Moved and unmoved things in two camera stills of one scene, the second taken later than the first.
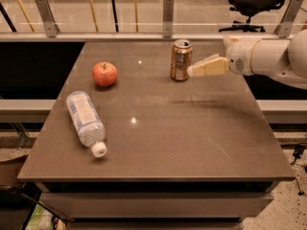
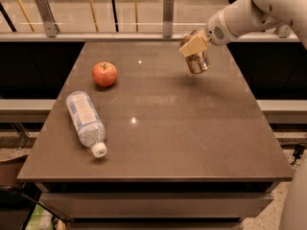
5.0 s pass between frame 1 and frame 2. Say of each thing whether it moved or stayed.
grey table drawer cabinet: stayed
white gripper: moved
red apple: stayed
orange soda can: moved
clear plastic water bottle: stayed
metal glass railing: stayed
